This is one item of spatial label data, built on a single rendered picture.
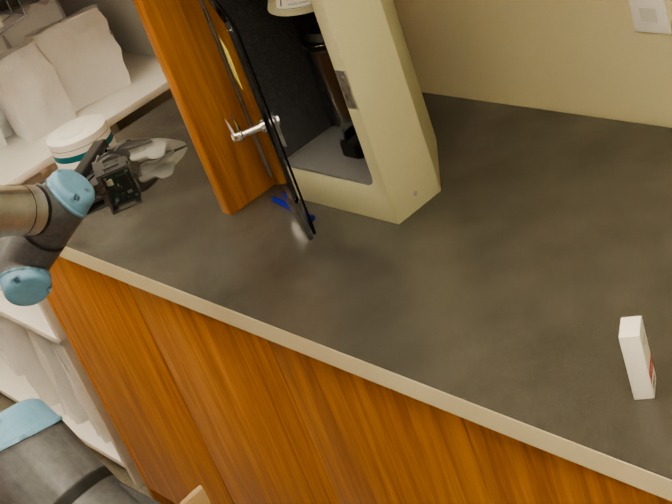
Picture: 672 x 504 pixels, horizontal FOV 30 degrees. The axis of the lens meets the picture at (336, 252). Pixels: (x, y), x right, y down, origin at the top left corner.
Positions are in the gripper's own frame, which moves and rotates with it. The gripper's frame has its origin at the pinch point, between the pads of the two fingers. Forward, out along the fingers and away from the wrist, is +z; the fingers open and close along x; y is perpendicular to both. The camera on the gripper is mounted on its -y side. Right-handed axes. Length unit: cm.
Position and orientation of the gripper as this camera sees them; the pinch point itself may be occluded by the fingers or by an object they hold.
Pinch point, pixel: (178, 146)
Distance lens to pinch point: 206.5
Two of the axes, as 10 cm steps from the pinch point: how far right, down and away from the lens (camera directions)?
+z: 9.1, -4.0, 0.9
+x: -3.1, -8.2, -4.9
